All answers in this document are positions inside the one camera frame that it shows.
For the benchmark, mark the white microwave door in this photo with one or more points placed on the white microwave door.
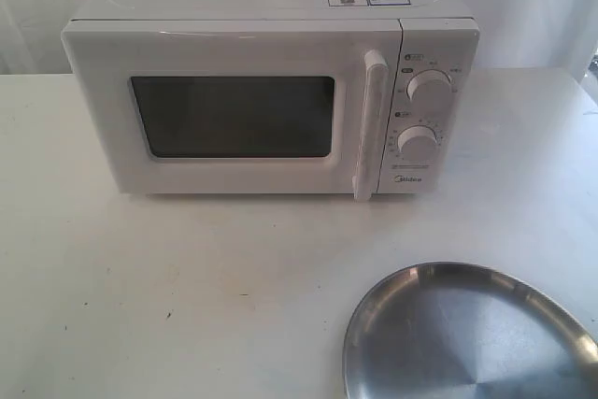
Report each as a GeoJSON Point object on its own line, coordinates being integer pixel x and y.
{"type": "Point", "coordinates": [238, 107]}

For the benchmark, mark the white microwave oven body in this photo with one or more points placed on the white microwave oven body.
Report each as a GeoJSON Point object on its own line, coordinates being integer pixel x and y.
{"type": "Point", "coordinates": [436, 34]}

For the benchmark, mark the lower white control knob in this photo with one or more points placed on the lower white control knob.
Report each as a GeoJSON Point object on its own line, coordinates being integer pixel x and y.
{"type": "Point", "coordinates": [417, 144]}

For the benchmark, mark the white control knob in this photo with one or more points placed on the white control knob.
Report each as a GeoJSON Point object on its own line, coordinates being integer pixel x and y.
{"type": "Point", "coordinates": [429, 86]}
{"type": "Point", "coordinates": [417, 144]}

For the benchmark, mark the upper white control knob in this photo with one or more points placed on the upper white control knob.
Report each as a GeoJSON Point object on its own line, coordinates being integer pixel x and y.
{"type": "Point", "coordinates": [429, 86]}

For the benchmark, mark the stainless steel round plate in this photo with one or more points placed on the stainless steel round plate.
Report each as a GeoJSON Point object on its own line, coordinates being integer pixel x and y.
{"type": "Point", "coordinates": [454, 330]}

